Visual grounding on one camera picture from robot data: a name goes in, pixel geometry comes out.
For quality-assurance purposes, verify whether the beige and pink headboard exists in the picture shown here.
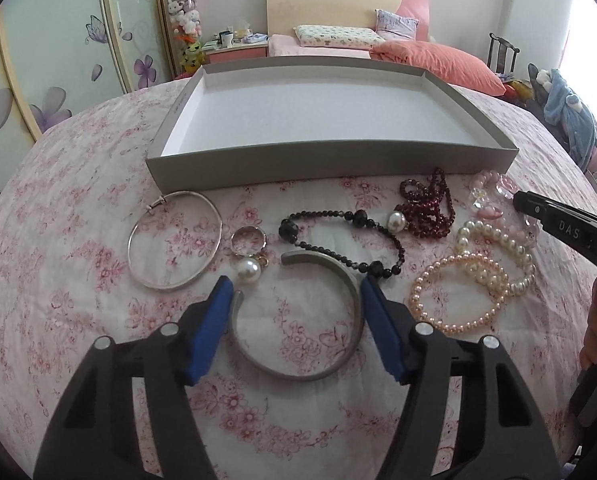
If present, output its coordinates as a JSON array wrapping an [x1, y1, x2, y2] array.
[[266, 0, 430, 41]]

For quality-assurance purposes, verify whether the pink pearl bracelet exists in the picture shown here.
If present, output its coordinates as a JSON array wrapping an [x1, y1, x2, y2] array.
[[409, 252, 510, 336]]

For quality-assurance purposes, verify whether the lilac small pillow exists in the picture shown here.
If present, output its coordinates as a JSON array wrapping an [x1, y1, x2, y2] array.
[[375, 9, 419, 40]]

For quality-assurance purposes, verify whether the silver ring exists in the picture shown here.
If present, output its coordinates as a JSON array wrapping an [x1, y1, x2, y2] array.
[[229, 226, 268, 258]]

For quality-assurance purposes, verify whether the clear tube of plush toys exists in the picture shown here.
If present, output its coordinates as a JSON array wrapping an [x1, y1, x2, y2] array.
[[164, 0, 203, 75]]

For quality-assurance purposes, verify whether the floral white pillow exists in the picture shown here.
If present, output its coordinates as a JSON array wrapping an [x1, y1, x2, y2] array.
[[294, 25, 384, 51]]

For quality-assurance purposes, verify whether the black bead necklace with pearl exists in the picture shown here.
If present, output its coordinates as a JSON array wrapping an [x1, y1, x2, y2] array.
[[278, 207, 407, 281]]

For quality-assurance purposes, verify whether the grey shallow cardboard tray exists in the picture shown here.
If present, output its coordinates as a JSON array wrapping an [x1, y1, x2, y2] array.
[[146, 56, 518, 193]]

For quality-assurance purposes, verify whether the dark red bead necklace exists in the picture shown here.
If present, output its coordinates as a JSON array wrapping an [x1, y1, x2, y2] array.
[[394, 167, 456, 239]]

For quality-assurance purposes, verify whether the white pearl earring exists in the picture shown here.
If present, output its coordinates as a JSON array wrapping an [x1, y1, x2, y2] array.
[[234, 255, 268, 284]]

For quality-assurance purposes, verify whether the bed with pink sheet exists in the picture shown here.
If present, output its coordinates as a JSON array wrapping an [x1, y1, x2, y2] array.
[[268, 32, 395, 60]]

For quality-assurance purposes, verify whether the blue plush toy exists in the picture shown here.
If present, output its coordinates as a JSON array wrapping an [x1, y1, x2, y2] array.
[[544, 68, 597, 171]]

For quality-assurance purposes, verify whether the wide silver cuff bracelet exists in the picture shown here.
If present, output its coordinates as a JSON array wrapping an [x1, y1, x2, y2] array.
[[230, 251, 367, 382]]

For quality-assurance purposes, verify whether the white pearl bracelet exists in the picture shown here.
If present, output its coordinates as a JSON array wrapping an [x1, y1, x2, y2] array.
[[455, 219, 537, 297]]

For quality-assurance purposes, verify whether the folded salmon duvet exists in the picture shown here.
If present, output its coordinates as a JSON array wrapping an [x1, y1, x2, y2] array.
[[370, 40, 506, 96]]

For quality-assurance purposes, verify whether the pink floral tablecloth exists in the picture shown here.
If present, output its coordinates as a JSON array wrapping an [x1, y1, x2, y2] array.
[[0, 81, 597, 479]]

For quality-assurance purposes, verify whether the white mug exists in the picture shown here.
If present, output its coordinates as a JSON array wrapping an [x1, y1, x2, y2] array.
[[219, 32, 233, 48]]

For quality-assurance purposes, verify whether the pink crystal bead bracelet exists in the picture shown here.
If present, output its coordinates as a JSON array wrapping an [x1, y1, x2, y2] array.
[[469, 169, 540, 246]]

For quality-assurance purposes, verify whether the pink bedside table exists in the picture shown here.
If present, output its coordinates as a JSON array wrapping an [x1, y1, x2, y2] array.
[[202, 41, 268, 64]]

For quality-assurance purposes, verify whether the dark wooden chair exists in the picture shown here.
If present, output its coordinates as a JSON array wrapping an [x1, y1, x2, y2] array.
[[486, 32, 521, 80]]

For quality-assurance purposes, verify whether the floral sliding wardrobe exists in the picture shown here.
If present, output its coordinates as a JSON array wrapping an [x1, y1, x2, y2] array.
[[0, 0, 175, 193]]

